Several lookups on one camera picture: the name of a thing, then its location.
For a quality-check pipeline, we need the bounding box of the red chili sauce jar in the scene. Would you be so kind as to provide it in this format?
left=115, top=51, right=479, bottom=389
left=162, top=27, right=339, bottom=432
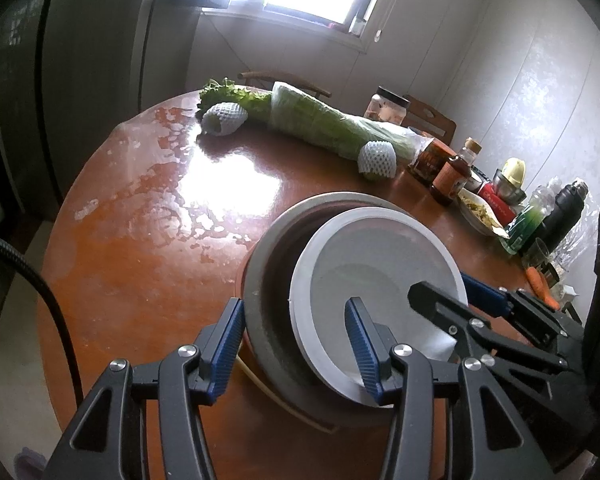
left=409, top=139, right=456, bottom=186

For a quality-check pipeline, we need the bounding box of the orange carrot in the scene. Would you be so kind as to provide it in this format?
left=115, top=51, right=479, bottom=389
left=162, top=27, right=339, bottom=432
left=525, top=266, right=561, bottom=311

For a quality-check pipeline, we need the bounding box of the red box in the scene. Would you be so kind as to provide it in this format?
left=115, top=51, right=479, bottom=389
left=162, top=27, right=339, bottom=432
left=477, top=182, right=518, bottom=226

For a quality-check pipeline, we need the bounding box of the white dish with food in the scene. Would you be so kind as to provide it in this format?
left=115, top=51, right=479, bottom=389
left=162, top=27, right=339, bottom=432
left=457, top=195, right=511, bottom=238

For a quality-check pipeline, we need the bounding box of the black thermos flask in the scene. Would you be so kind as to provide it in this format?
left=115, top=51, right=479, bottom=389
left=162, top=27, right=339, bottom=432
left=537, top=180, right=590, bottom=256

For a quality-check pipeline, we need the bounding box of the glass jar with black lid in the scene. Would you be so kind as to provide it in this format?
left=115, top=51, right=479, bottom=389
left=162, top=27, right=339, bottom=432
left=365, top=86, right=411, bottom=126

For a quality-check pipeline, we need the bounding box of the yellow plastic juicer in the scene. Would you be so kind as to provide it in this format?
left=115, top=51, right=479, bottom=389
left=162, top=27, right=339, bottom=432
left=500, top=157, right=527, bottom=187

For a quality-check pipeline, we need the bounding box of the yellow shell-shaped plate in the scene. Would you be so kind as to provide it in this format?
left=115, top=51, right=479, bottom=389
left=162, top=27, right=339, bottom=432
left=237, top=357, right=301, bottom=411

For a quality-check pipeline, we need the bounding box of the large steel bowl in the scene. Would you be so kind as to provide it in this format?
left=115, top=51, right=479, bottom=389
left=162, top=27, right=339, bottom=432
left=242, top=191, right=421, bottom=428

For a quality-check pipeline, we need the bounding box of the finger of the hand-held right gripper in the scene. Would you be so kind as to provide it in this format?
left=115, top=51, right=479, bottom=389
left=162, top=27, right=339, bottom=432
left=409, top=281, right=571, bottom=376
left=461, top=274, right=587, bottom=343

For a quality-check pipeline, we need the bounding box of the clear plastic cup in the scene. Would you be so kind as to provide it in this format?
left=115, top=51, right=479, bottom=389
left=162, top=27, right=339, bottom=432
left=522, top=237, right=551, bottom=271

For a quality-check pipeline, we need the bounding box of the clear crinkled plastic bag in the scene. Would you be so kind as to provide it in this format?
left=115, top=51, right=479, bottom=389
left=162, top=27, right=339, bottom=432
left=555, top=205, right=600, bottom=271

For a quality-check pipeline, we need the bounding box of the brown sauce bottle orange cap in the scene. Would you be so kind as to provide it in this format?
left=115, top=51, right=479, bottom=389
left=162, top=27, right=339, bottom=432
left=430, top=138, right=482, bottom=207

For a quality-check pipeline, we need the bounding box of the black cable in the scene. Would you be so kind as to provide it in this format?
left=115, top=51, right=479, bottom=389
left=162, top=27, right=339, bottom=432
left=0, top=230, right=83, bottom=401

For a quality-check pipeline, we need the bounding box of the grey refrigerator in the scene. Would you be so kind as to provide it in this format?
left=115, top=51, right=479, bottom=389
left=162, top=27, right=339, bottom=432
left=0, top=0, right=201, bottom=241

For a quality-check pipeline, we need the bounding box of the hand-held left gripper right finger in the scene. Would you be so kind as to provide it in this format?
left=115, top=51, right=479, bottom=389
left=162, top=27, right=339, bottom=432
left=344, top=297, right=556, bottom=480

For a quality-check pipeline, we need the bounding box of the red white paper bowl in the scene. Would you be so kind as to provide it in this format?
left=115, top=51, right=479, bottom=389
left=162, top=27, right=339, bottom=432
left=289, top=206, right=470, bottom=406

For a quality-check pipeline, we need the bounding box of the wooden chair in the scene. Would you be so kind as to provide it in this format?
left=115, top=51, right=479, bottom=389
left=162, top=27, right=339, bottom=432
left=402, top=94, right=457, bottom=146

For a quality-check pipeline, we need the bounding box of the foam-net wrapped fruit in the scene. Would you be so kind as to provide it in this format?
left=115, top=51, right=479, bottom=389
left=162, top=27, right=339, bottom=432
left=201, top=102, right=248, bottom=137
left=357, top=141, right=397, bottom=181

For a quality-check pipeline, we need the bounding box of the plastic-wrapped celery bunch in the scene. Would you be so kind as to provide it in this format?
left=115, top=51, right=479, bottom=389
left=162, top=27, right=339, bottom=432
left=197, top=77, right=423, bottom=166

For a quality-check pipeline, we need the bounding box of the steel bowl under juicer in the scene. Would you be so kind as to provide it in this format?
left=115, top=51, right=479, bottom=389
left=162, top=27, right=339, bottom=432
left=492, top=170, right=528, bottom=206

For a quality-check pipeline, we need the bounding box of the green dish soap bottle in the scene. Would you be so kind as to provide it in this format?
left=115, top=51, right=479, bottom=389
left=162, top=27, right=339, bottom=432
left=500, top=185, right=556, bottom=256

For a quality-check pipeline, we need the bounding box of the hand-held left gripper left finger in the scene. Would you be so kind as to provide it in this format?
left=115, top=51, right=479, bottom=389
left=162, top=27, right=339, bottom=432
left=42, top=297, right=246, bottom=480

